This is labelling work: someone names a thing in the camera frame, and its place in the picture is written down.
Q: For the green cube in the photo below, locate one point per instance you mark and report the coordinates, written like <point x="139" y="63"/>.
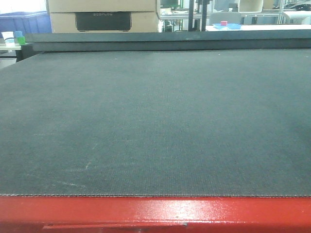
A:
<point x="21" y="40"/>

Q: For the white open box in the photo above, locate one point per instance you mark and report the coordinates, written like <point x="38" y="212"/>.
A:
<point x="250" y="6"/>

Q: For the black vertical post right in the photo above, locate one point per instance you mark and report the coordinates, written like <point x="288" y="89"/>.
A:
<point x="204" y="15"/>

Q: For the white paper cup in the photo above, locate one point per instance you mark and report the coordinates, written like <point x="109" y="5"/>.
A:
<point x="8" y="38"/>

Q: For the black vertical post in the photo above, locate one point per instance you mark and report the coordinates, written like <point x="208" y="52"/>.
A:
<point x="191" y="15"/>
<point x="204" y="15"/>

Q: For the dark raised table board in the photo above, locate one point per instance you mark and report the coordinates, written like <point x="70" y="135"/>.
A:
<point x="180" y="41"/>

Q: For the blue storage bin background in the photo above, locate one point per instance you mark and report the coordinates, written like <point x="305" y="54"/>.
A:
<point x="27" y="22"/>

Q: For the black vertical post left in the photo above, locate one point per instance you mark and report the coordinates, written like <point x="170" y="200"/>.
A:
<point x="191" y="15"/>

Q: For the grey chair back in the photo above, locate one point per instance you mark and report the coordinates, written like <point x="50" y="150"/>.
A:
<point x="230" y="17"/>

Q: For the large cardboard box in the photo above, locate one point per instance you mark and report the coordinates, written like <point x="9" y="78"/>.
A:
<point x="104" y="16"/>

